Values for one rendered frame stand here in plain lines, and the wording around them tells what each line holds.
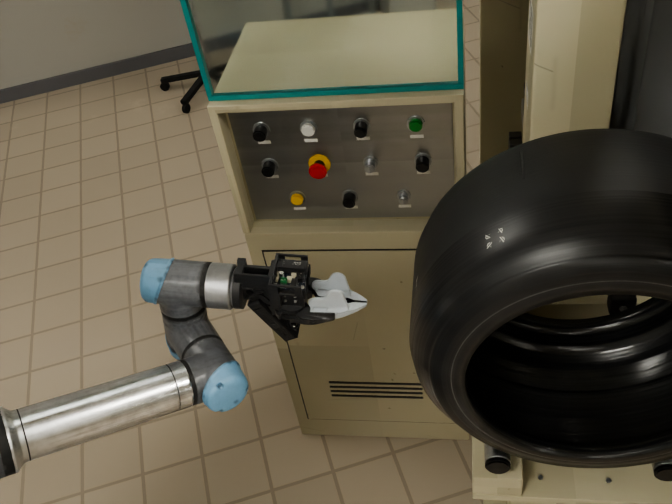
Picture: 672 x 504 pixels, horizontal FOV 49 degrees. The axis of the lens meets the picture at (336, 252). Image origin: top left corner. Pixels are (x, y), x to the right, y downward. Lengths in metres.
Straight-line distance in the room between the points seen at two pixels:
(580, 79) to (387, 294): 0.89
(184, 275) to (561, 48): 0.68
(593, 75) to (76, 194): 3.00
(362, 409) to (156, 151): 2.10
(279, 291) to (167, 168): 2.70
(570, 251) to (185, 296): 0.59
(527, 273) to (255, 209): 1.01
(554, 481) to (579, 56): 0.76
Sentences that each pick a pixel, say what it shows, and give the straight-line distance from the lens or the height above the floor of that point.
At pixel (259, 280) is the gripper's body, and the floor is 1.29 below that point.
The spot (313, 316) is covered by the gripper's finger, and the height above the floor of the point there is 1.22.
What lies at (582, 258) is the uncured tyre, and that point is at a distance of 0.98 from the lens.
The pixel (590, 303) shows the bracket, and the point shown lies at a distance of 1.56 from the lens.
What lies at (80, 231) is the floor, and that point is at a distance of 3.62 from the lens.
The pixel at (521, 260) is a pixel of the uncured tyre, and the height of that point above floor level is 1.40.
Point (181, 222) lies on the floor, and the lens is 3.44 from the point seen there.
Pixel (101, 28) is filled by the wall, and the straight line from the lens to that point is 4.72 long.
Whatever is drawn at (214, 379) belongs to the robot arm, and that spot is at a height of 1.20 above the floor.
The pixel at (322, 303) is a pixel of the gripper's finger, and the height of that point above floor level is 1.24.
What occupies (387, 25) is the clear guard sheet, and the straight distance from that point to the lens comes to 1.51.
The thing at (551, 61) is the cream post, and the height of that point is 1.48.
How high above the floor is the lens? 2.08
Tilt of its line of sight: 42 degrees down
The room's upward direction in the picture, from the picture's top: 10 degrees counter-clockwise
